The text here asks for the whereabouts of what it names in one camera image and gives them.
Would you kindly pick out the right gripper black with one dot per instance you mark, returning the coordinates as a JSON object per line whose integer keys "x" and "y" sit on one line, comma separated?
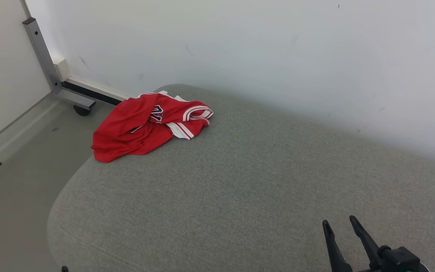
{"x": 372, "y": 270}

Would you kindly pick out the red jersey shirt white sleeves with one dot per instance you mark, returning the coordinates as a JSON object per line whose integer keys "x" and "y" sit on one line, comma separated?
{"x": 127, "y": 132}

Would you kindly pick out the grey fabric sofa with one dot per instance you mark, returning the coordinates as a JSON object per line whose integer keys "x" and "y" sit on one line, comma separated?
{"x": 240, "y": 181}

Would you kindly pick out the black caster wheel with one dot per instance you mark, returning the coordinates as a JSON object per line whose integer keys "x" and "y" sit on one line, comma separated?
{"x": 81, "y": 110}

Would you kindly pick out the white baseboard moulding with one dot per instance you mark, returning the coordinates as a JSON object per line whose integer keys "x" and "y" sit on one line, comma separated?
{"x": 62, "y": 70}

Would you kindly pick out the white partition board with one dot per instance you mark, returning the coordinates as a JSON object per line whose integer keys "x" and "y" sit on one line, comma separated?
{"x": 2, "y": 68}

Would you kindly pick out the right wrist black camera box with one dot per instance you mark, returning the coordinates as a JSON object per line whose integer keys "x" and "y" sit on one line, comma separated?
{"x": 400, "y": 258}

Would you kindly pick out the grey metal frame leg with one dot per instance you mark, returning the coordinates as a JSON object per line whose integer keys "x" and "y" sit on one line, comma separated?
{"x": 45, "y": 56}

